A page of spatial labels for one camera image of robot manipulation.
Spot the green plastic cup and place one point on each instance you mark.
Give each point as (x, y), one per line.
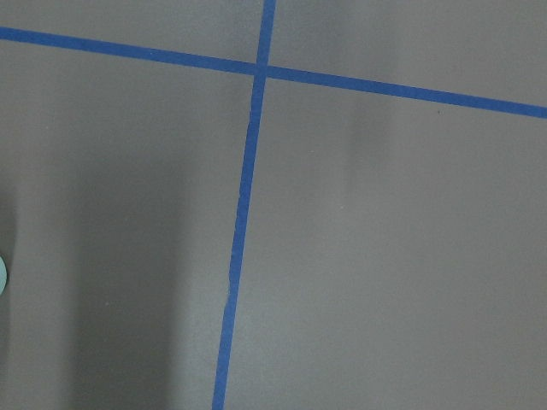
(3, 275)

